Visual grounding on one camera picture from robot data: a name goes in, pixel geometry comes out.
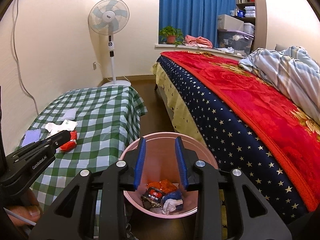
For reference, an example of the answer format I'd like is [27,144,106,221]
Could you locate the blue plastic bag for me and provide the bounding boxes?
[162,190,183,211]

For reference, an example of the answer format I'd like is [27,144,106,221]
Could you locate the white paper sheet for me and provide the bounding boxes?
[162,199,183,215]

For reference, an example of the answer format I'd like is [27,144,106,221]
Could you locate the black red snack wrapper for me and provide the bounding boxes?
[140,187,167,210]

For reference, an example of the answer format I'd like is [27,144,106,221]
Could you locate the orange plastic bag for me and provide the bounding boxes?
[147,179,178,194]

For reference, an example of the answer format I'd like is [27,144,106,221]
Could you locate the pink plastic trash bin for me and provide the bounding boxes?
[124,132,218,219]

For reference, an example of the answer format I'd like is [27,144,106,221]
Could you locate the person's hand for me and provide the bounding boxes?
[5,189,42,223]

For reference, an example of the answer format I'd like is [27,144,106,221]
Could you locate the lavender textured cloth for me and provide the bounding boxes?
[21,129,41,147]

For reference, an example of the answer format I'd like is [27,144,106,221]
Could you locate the red snack packet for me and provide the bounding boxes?
[60,131,78,153]

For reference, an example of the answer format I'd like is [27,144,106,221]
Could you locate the white tissue wrapper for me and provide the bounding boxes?
[45,120,78,136]

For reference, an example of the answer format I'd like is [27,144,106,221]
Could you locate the navy star-patterned bedsheet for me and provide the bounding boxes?
[153,56,308,224]

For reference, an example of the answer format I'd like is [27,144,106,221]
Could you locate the white textured cloth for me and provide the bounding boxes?
[59,108,78,121]

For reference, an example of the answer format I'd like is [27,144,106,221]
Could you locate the red floral blanket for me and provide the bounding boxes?
[160,51,319,212]

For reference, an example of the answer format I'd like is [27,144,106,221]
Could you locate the green white checkered tablecloth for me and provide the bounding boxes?
[29,86,147,211]

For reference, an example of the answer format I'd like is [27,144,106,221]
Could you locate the yellow bed skirt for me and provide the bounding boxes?
[151,62,206,146]

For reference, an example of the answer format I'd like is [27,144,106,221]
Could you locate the blue white plaid quilt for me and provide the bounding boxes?
[239,46,319,123]

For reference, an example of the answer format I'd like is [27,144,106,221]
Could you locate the clear storage bin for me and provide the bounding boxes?
[217,30,254,55]

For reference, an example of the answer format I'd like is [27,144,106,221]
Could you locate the white standing fan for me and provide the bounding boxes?
[88,0,131,87]

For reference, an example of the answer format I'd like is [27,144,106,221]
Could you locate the pink folded clothes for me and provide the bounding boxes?
[184,35,213,49]

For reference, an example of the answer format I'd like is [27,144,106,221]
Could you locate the white cardboard box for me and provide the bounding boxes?
[217,14,244,31]

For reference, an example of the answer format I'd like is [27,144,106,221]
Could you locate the potted green plant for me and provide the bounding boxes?
[159,25,184,45]

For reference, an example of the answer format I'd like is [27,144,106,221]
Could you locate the wooden bookshelf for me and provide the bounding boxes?
[235,0,267,50]

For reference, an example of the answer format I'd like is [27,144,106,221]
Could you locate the blue curtain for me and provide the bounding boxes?
[159,0,235,47]

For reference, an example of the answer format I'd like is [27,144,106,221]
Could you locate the white wall cable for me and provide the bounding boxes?
[11,0,40,117]

